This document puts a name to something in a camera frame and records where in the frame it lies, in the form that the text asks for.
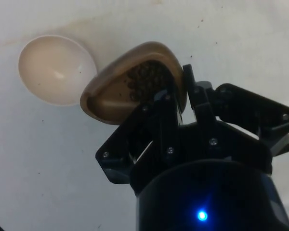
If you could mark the white bowl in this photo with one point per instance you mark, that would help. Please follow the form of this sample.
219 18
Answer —
53 69

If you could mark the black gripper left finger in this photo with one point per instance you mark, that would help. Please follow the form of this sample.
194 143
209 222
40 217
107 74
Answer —
147 125

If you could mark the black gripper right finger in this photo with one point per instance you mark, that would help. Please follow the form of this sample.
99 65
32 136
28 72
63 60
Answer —
204 108

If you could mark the coffee beans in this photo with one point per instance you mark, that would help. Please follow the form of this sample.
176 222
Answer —
147 77

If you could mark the brown cup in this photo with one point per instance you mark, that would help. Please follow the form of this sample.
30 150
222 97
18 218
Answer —
110 96

